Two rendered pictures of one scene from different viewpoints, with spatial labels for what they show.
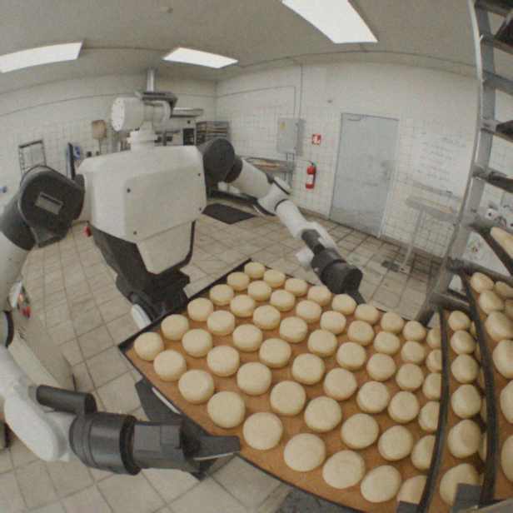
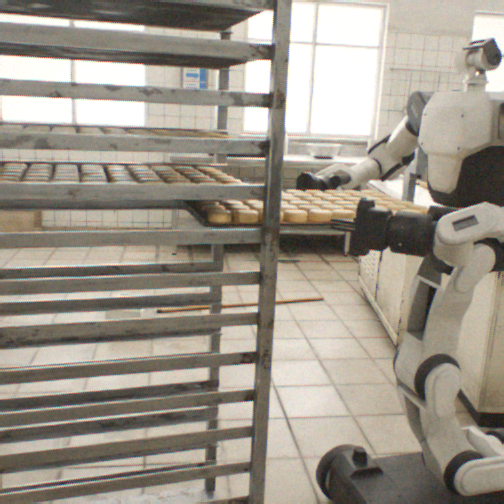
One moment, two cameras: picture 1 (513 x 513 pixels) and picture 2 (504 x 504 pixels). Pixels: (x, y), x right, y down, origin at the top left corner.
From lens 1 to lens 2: 1.67 m
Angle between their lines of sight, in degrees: 115
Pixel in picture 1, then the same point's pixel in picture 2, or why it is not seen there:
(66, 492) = (342, 391)
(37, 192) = (412, 102)
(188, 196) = (452, 133)
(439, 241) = not seen: outside the picture
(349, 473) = not seen: hidden behind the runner
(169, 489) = not seen: hidden behind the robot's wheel
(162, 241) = (436, 162)
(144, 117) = (468, 64)
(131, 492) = (331, 438)
